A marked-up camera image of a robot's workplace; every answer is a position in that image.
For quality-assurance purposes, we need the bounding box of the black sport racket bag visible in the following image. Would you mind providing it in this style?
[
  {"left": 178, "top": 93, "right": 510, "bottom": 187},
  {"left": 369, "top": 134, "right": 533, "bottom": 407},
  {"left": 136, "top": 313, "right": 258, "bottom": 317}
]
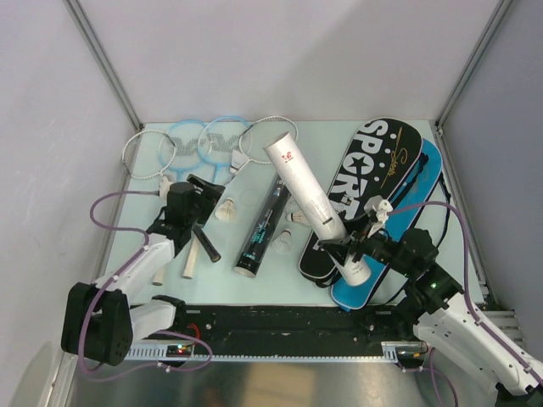
[{"left": 299, "top": 118, "right": 423, "bottom": 283}]

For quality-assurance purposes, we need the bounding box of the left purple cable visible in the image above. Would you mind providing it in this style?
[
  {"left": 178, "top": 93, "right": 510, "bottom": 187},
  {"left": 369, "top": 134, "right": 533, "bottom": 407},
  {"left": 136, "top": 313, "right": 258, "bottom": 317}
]
[{"left": 76, "top": 190, "right": 213, "bottom": 378}]

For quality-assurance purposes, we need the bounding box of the blue racket left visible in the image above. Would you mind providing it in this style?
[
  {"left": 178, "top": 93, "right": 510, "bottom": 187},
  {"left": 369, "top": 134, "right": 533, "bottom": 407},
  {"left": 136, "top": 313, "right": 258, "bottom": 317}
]
[{"left": 157, "top": 120, "right": 205, "bottom": 181}]

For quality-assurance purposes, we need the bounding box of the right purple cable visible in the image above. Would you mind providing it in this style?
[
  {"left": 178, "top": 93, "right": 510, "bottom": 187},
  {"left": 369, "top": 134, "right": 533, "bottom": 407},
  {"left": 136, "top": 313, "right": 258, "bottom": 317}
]
[{"left": 389, "top": 200, "right": 484, "bottom": 407}]

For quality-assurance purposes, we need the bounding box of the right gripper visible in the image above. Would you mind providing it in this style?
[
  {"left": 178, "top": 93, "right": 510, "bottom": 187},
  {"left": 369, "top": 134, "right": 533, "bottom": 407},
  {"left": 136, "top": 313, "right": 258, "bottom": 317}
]
[{"left": 317, "top": 212, "right": 414, "bottom": 276}]

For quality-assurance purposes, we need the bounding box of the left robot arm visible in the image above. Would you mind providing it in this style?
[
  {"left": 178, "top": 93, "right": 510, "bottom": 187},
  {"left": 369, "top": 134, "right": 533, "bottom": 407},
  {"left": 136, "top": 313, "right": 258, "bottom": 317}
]
[{"left": 60, "top": 175, "right": 226, "bottom": 366}]

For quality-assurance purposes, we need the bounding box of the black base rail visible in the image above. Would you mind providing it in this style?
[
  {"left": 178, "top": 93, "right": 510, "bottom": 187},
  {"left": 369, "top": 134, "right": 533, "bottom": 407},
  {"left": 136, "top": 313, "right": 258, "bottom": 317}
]
[{"left": 169, "top": 305, "right": 428, "bottom": 358}]

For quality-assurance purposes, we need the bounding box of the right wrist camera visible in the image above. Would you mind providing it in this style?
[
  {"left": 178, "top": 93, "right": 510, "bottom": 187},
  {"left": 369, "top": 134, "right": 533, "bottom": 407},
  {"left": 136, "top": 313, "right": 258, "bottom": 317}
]
[{"left": 364, "top": 195, "right": 394, "bottom": 229}]

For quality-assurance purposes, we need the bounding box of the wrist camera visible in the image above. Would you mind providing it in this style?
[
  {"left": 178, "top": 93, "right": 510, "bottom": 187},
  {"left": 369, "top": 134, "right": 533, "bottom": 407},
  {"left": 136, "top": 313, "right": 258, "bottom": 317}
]
[
  {"left": 364, "top": 195, "right": 394, "bottom": 229},
  {"left": 159, "top": 176, "right": 175, "bottom": 200}
]

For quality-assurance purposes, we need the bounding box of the white feather shuttlecock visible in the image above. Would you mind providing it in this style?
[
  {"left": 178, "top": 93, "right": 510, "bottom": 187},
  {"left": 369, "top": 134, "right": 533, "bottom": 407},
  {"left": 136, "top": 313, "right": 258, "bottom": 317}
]
[{"left": 215, "top": 198, "right": 237, "bottom": 222}]

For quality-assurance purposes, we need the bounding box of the blue racket bag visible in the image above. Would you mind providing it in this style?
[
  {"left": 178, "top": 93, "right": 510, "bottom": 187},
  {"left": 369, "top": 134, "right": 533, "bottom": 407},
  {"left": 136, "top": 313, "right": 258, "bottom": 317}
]
[{"left": 330, "top": 139, "right": 442, "bottom": 311}]

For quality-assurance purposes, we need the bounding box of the purple cable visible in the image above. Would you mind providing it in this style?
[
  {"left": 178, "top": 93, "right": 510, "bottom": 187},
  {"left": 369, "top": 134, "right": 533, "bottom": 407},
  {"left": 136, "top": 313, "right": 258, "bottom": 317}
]
[
  {"left": 389, "top": 200, "right": 484, "bottom": 407},
  {"left": 76, "top": 190, "right": 213, "bottom": 378}
]

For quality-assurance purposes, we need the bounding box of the shuttlecock on rackets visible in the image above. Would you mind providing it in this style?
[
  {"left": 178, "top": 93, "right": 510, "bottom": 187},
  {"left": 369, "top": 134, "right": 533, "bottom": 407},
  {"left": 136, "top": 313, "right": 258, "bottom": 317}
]
[{"left": 230, "top": 149, "right": 249, "bottom": 175}]

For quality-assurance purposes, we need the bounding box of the nylon mesh shuttlecock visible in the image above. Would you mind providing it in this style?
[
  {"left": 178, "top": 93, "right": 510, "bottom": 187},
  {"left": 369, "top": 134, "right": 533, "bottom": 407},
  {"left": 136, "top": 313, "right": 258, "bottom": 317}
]
[{"left": 283, "top": 196, "right": 299, "bottom": 214}]

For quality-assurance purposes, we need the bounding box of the white racket right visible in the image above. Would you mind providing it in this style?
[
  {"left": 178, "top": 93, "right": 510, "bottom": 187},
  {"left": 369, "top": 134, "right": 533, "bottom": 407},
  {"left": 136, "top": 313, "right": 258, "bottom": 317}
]
[{"left": 226, "top": 115, "right": 299, "bottom": 185}]

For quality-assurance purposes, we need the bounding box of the white shuttlecock tube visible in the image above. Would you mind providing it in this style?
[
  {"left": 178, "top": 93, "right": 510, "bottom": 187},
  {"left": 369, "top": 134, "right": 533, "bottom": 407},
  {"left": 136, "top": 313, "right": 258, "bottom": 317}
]
[{"left": 261, "top": 131, "right": 370, "bottom": 287}]

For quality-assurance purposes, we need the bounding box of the blue racket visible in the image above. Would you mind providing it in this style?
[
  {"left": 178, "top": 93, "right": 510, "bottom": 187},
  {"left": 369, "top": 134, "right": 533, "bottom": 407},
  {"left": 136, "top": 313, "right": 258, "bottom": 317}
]
[
  {"left": 197, "top": 115, "right": 249, "bottom": 184},
  {"left": 157, "top": 120, "right": 205, "bottom": 181}
]

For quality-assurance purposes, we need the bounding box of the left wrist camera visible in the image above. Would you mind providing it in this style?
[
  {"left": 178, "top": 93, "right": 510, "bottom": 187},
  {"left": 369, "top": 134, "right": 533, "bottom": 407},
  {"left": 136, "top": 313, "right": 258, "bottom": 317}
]
[{"left": 159, "top": 176, "right": 175, "bottom": 200}]

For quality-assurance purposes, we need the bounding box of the black shuttlecock tube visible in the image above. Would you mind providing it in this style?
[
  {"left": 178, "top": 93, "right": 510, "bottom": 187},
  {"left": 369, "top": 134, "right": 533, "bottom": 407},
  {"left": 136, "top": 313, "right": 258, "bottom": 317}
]
[{"left": 233, "top": 175, "right": 290, "bottom": 278}]

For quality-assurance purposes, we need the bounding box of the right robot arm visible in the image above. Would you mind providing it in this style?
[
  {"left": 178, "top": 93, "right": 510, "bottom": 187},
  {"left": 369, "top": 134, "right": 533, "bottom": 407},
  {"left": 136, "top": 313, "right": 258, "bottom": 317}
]
[{"left": 319, "top": 201, "right": 542, "bottom": 406}]

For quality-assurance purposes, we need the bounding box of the blue racket right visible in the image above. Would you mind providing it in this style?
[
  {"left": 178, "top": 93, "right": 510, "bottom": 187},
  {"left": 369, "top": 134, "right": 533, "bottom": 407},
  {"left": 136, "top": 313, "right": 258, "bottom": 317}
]
[{"left": 197, "top": 115, "right": 249, "bottom": 184}]

